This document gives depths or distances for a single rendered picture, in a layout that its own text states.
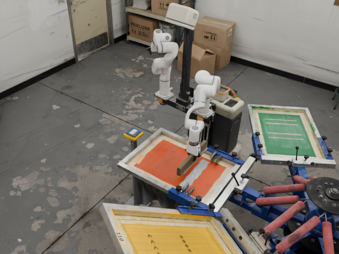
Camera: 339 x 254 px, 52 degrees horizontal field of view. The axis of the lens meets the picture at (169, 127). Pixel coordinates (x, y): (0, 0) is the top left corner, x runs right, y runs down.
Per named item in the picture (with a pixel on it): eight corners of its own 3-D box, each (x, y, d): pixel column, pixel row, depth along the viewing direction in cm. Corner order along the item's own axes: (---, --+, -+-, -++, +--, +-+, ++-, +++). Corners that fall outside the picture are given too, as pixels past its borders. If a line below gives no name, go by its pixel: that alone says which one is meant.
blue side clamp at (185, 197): (168, 196, 249) (168, 190, 245) (171, 192, 253) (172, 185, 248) (204, 216, 236) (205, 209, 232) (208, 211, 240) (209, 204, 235)
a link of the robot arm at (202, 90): (199, 74, 263) (219, 77, 261) (195, 102, 263) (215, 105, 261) (198, 70, 247) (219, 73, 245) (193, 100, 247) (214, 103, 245)
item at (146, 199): (135, 204, 296) (133, 168, 270) (137, 201, 298) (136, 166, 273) (181, 230, 276) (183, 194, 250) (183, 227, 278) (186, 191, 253)
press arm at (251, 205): (158, 168, 284) (158, 162, 281) (162, 164, 288) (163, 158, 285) (310, 243, 231) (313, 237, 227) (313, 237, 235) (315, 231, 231)
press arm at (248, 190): (234, 192, 248) (235, 187, 245) (237, 187, 252) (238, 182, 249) (257, 202, 240) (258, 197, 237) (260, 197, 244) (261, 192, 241)
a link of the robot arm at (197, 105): (206, 103, 254) (201, 131, 254) (188, 100, 256) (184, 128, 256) (205, 102, 246) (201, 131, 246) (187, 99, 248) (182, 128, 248)
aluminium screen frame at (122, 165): (117, 167, 270) (117, 164, 268) (160, 130, 309) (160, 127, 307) (206, 214, 236) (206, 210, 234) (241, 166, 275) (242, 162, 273)
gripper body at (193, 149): (202, 141, 251) (201, 152, 257) (190, 135, 255) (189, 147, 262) (196, 146, 246) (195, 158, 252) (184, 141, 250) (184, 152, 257)
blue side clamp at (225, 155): (205, 154, 287) (206, 148, 282) (208, 151, 290) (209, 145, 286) (238, 170, 274) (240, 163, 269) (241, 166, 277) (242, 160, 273)
